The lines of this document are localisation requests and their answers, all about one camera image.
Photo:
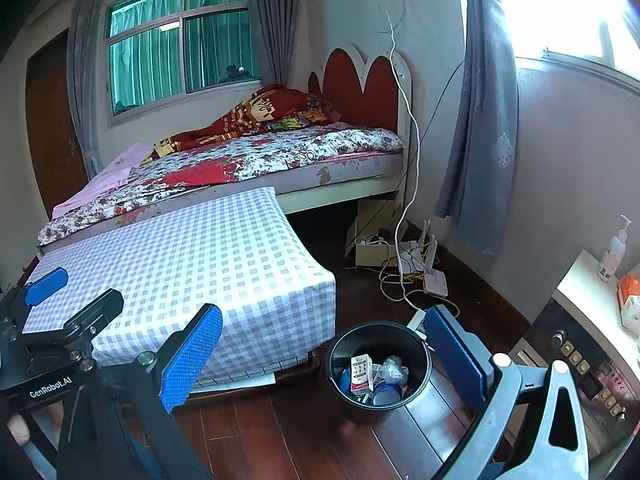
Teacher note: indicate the window with green curtain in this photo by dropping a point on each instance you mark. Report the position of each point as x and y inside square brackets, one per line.
[145, 65]

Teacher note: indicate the orange box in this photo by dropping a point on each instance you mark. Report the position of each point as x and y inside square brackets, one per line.
[631, 300]

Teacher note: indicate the purple checkered tablecloth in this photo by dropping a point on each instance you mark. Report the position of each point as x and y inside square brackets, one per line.
[200, 260]

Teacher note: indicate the red and white carton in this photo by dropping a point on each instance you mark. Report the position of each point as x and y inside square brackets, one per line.
[361, 372]

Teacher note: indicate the blue paper cup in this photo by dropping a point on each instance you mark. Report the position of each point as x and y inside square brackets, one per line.
[387, 395]

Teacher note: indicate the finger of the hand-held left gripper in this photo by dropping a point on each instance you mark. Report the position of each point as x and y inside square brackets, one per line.
[97, 312]
[46, 286]

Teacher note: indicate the red scalloped headboard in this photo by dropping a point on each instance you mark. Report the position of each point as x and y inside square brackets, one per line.
[350, 85]

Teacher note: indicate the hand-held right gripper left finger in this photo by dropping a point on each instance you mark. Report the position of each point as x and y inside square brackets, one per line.
[192, 360]

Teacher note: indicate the clear plastic bag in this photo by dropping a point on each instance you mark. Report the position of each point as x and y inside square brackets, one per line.
[391, 370]

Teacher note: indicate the white grid sheet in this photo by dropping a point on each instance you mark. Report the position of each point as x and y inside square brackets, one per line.
[240, 381]

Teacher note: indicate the black trash bin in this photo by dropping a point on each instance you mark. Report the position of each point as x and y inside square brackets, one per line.
[370, 412]

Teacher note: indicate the small dark object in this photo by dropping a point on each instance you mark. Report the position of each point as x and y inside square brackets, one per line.
[235, 72]

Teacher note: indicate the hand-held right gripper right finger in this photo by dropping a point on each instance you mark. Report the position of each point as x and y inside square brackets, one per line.
[455, 360]

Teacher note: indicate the white power strip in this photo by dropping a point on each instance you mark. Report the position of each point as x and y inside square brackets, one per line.
[410, 257]

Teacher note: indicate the white router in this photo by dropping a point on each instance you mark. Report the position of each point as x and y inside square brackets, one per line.
[436, 282]

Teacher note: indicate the cardboard box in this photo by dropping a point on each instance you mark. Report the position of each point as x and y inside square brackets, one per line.
[372, 255]

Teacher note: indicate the blue plastic bag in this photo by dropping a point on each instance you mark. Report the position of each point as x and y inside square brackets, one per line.
[345, 381]

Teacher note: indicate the tied grey curtain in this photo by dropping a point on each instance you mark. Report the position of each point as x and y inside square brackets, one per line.
[487, 135]

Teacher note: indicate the person's left hand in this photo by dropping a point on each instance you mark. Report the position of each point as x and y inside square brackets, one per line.
[20, 430]

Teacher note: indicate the white power adapter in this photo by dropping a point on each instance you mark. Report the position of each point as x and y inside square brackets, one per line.
[417, 321]

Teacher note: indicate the bright window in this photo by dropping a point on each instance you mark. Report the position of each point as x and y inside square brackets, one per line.
[560, 10]

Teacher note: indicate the red patterned blanket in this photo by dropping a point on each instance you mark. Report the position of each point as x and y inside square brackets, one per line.
[240, 120]

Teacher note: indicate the white pump bottle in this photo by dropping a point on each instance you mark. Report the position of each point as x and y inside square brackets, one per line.
[612, 255]

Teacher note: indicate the bed with floral blanket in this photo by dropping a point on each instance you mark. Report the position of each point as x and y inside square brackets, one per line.
[325, 145]

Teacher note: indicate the appliance with button panel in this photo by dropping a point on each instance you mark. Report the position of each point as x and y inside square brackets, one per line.
[590, 390]

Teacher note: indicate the pink sheet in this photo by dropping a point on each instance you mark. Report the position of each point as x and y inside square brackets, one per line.
[110, 175]

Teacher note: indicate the wooden door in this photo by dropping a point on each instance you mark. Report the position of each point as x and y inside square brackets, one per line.
[50, 135]

